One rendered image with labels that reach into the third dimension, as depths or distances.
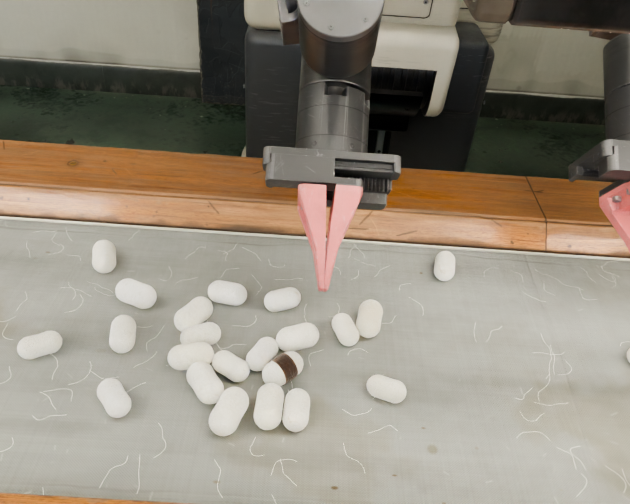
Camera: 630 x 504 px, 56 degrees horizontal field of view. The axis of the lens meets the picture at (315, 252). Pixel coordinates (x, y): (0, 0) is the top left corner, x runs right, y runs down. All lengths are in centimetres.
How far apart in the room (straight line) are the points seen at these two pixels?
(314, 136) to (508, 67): 226
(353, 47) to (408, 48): 60
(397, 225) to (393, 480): 28
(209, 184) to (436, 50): 51
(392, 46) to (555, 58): 177
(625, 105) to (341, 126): 24
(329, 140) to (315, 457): 23
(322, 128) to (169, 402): 23
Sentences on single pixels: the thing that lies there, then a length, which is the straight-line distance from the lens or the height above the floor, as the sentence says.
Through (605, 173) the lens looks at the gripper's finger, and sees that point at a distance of 51.
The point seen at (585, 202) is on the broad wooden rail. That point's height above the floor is 76.
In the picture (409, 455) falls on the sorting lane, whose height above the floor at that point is 74.
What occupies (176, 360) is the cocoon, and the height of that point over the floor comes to 76.
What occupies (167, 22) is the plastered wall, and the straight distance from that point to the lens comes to 258.
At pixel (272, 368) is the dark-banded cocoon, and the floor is 76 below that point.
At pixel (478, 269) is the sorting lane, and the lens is 61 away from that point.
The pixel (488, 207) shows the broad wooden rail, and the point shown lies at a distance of 66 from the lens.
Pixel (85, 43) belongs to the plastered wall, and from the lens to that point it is 271.
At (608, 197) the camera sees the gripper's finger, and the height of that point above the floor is 85.
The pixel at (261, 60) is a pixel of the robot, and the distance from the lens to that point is 133.
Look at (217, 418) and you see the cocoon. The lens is 43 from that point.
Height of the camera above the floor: 111
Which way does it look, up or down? 39 degrees down
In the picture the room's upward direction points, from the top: 5 degrees clockwise
